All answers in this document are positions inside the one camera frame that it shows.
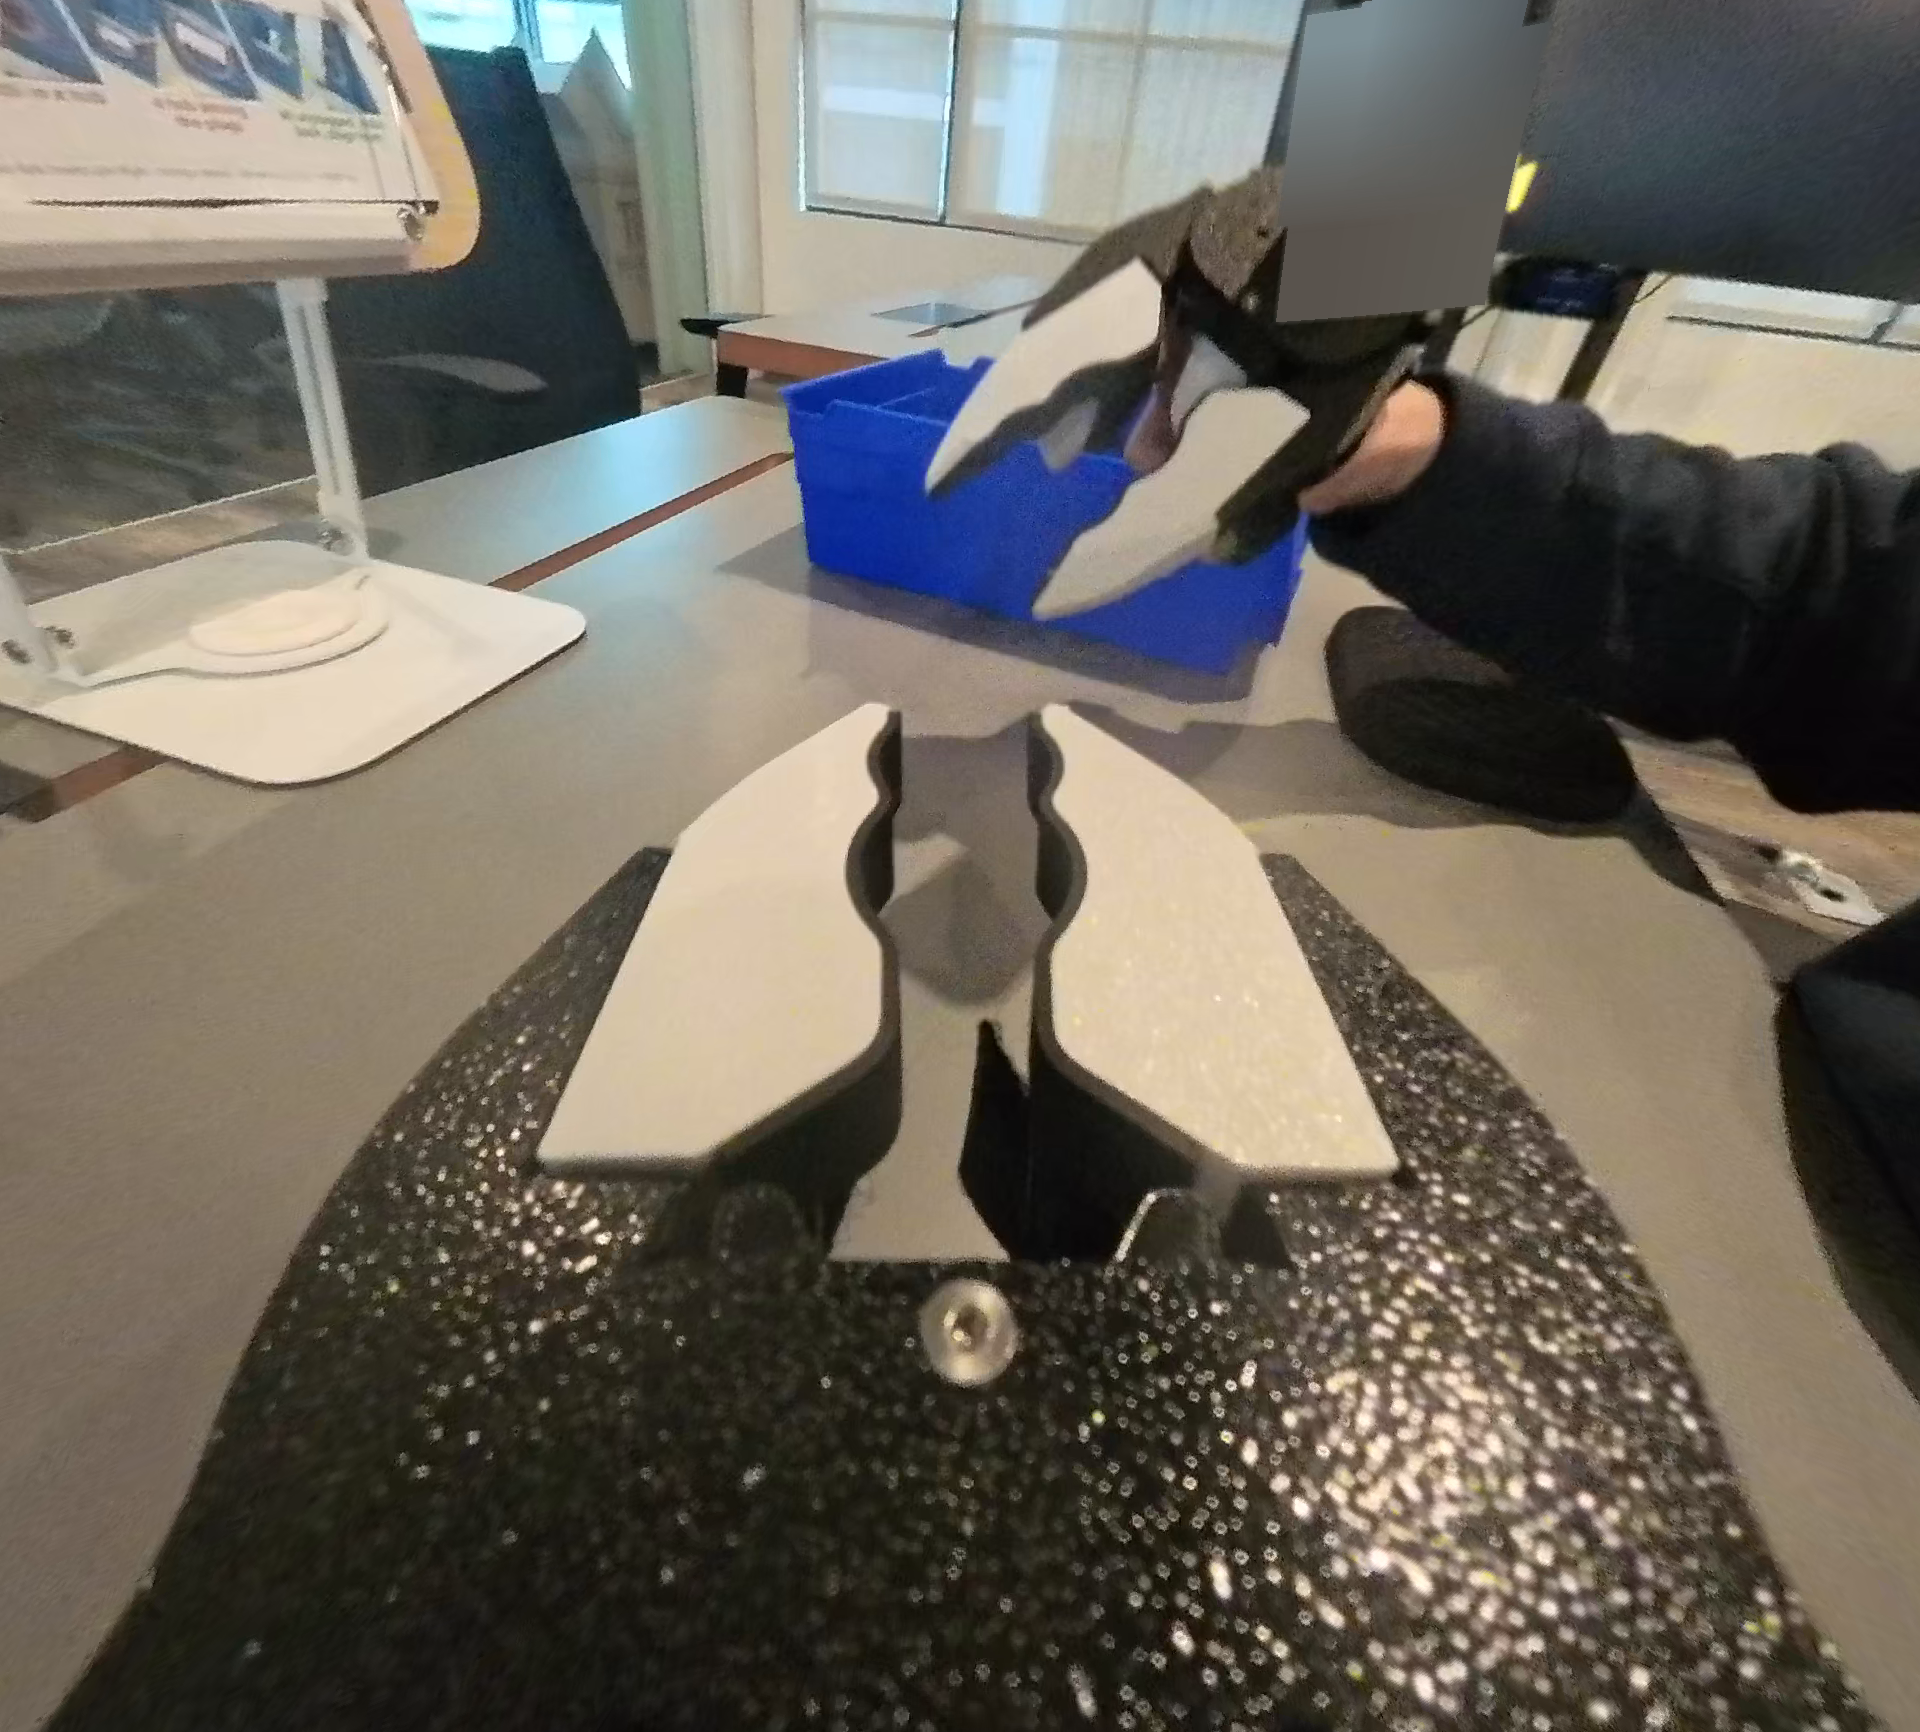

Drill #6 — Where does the tall cardboard box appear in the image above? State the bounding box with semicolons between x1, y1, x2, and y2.
538;29;663;339

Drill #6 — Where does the printed instruction sheet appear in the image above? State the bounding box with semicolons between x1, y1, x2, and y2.
0;0;446;250

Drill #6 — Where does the dark monitor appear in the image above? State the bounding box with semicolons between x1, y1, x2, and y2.
1479;0;1920;408

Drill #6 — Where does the blue plastic bin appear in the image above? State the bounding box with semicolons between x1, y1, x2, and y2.
782;349;1311;681

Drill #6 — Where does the person's right hand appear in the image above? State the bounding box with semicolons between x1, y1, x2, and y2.
1298;379;1452;518

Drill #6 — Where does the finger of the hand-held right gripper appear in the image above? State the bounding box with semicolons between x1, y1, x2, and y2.
927;261;1176;502
1035;390;1313;624

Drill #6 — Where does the person's dark clothing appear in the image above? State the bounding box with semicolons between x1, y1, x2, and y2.
1778;924;1920;1330

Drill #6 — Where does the black oval wrist pad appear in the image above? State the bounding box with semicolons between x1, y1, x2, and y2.
1329;605;1640;825

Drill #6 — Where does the white framed window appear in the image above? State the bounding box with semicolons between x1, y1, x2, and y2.
801;0;1353;232

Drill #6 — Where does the white wooden document stand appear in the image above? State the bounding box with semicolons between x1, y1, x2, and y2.
0;0;590;791

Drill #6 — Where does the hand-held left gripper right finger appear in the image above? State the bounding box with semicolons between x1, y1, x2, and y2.
1023;703;1405;1265

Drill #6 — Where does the black office chair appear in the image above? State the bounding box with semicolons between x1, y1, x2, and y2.
321;44;647;495

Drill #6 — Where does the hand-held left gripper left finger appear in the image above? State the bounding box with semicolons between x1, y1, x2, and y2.
535;700;906;1261

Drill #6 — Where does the white wood-edged table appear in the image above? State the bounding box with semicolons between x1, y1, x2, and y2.
684;275;1084;403

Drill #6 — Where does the person's right forearm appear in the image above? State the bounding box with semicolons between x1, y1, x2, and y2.
1301;374;1920;823

